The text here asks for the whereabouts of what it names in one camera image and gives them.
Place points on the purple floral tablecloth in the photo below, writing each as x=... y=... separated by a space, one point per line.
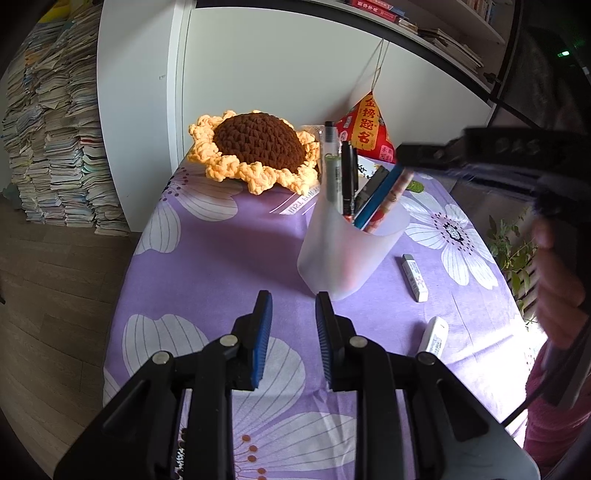
x=221 y=258

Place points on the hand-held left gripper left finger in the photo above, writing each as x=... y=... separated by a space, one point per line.
x=261 y=341

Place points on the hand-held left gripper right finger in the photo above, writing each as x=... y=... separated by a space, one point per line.
x=324 y=341

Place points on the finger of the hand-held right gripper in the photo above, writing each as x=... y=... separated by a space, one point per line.
x=498 y=187
x=498 y=145

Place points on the clear pen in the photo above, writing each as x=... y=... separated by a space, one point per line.
x=331 y=166

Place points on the white cabinet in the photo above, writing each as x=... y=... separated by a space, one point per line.
x=258 y=60

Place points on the crochet sunflower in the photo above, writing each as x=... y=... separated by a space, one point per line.
x=258 y=143

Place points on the black pen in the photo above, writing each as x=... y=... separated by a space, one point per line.
x=347 y=180

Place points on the red triangular pouch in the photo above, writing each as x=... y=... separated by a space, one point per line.
x=367 y=129

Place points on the translucent white pen cup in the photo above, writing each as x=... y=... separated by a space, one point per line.
x=346 y=254

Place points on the row of shelf books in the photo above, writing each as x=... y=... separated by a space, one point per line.
x=434 y=32

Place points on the grey marker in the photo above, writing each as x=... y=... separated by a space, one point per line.
x=373 y=184

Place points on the person's right hand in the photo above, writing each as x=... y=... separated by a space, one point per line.
x=556 y=286

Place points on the white eraser with sleeve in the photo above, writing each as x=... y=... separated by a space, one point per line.
x=414 y=277

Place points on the green potted plant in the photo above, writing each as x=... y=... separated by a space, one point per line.
x=510 y=244

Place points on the stack of books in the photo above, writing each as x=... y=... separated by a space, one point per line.
x=51 y=138

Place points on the pink checked pen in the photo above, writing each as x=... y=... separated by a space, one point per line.
x=392 y=198

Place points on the clear plastic flower wrap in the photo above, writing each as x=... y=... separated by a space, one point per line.
x=311 y=133

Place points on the blue pen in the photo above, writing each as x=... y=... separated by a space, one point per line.
x=378 y=198

